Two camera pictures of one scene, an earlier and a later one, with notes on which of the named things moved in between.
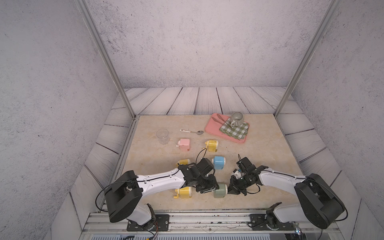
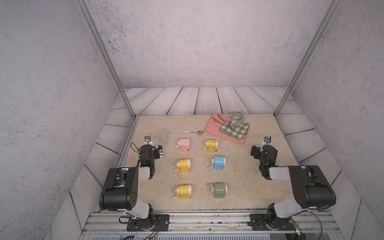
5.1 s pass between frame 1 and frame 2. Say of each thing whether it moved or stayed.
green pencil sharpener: stayed
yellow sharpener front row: stayed
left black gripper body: moved
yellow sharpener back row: stayed
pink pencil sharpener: stayed
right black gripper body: moved
